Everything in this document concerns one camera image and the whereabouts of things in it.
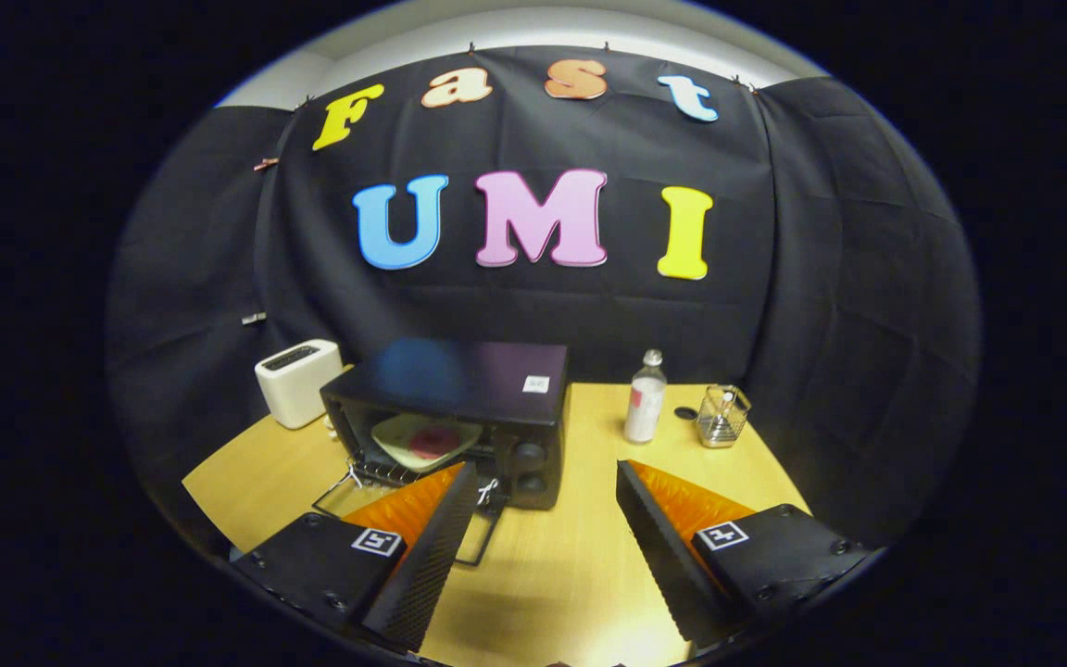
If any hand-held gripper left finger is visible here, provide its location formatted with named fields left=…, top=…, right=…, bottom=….
left=232, top=460, right=481, bottom=654

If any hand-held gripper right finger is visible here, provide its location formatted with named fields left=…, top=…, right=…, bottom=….
left=615, top=459, right=871, bottom=649

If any glass toaster oven door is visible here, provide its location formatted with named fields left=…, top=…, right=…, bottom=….
left=313, top=468, right=505, bottom=568

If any pink round cake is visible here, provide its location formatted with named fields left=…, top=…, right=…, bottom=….
left=407, top=426, right=460, bottom=461

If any white square plate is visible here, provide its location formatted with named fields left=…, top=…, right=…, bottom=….
left=371, top=412, right=484, bottom=473

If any black toaster oven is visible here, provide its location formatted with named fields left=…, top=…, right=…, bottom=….
left=313, top=337, right=571, bottom=568

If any white bread toaster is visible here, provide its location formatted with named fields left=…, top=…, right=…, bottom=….
left=254, top=339, right=345, bottom=430

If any clear plastic bottle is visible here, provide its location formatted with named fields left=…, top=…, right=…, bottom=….
left=623, top=349, right=669, bottom=445

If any metal wire basket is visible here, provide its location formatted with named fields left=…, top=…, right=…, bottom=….
left=697, top=384, right=752, bottom=449

